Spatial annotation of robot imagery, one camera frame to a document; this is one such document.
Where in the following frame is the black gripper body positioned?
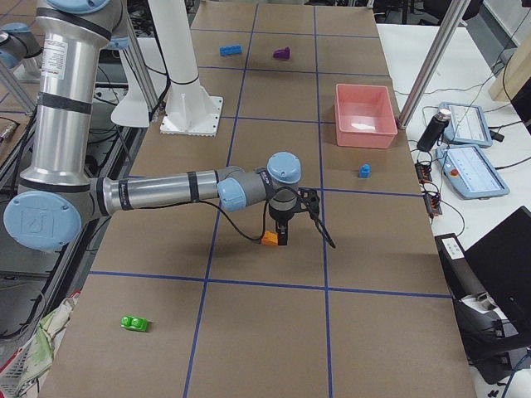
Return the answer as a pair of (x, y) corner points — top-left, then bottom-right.
(269, 187), (297, 227)

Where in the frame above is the orange toy block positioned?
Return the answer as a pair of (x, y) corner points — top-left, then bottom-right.
(261, 231), (279, 246)

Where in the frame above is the small blue toy block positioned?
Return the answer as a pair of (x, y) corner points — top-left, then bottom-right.
(358, 163), (372, 179)

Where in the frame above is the purple toy block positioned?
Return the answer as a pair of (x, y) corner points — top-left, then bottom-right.
(273, 46), (290, 61)

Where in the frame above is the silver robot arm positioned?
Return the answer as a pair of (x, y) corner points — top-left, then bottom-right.
(1, 22), (42, 70)
(3, 1), (302, 251)

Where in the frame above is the pink plastic box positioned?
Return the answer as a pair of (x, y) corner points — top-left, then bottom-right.
(334, 84), (397, 149)

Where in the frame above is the black box with label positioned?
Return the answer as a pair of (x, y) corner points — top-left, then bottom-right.
(435, 233), (497, 308)

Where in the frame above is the orange usb hub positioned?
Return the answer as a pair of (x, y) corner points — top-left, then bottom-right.
(423, 192), (442, 219)
(415, 162), (432, 183)

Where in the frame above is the long blue toy block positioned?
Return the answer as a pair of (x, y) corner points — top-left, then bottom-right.
(219, 44), (243, 57)

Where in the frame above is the black water bottle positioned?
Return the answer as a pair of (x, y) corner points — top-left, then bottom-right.
(417, 108), (451, 153)

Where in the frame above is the green toy block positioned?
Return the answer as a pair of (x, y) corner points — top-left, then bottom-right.
(120, 316), (149, 332)

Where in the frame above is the near teach pendant tablet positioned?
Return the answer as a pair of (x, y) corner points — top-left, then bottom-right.
(436, 144), (509, 200)

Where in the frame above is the teach pendant tablet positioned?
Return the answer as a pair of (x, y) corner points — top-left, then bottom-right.
(439, 102), (492, 148)
(436, 144), (509, 200)

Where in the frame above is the far teach pendant tablet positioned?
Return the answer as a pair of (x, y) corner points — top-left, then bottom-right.
(439, 102), (492, 148)

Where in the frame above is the black laptop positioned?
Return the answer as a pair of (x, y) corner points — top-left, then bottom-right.
(465, 206), (530, 332)

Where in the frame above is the cloth bag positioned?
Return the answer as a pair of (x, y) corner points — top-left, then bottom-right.
(1, 290), (80, 397)

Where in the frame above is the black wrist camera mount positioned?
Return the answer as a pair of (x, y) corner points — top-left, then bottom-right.
(299, 188), (320, 219)

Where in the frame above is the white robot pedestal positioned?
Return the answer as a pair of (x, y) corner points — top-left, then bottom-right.
(149, 0), (223, 137)

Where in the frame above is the aluminium frame post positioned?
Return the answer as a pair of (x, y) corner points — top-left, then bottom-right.
(397, 0), (471, 129)

